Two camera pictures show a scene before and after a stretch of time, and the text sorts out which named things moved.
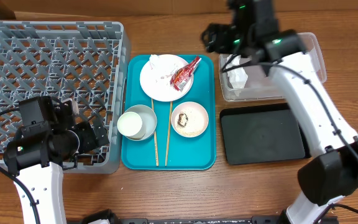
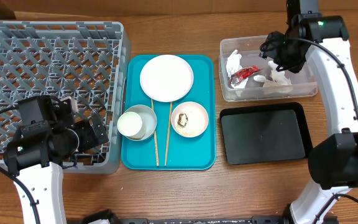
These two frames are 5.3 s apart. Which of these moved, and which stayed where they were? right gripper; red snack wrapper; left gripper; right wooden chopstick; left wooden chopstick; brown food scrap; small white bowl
Moved: right gripper; red snack wrapper
Stayed: brown food scrap; left gripper; small white bowl; right wooden chopstick; left wooden chopstick
